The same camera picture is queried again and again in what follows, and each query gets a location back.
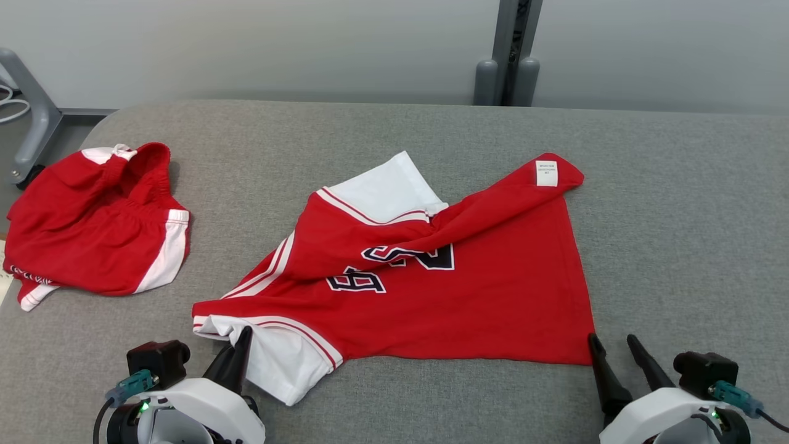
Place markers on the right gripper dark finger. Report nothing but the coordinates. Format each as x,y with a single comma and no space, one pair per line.
650,370
610,385

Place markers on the red white sports shorts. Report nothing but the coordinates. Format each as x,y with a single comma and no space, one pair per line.
86,234

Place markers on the teal right camera connector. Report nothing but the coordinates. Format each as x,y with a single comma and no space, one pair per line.
736,398

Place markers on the grey curved stand leg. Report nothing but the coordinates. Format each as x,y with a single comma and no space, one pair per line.
37,117

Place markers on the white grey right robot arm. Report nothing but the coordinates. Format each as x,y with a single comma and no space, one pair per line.
736,428

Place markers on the teal camera connector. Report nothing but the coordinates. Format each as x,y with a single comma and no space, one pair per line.
736,398
132,383

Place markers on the black stand caster wheel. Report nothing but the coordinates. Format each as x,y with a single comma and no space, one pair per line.
29,177

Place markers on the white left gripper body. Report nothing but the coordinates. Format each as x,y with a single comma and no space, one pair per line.
209,401

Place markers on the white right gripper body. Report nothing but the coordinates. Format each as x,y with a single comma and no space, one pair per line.
659,413

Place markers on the teal left camera connector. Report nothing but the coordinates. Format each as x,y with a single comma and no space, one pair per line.
132,383

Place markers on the grey partition post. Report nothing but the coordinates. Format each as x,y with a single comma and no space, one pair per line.
502,49

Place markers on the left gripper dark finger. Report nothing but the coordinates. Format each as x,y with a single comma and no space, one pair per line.
237,364

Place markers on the red white jersey shirt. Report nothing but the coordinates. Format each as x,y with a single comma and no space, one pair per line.
481,290

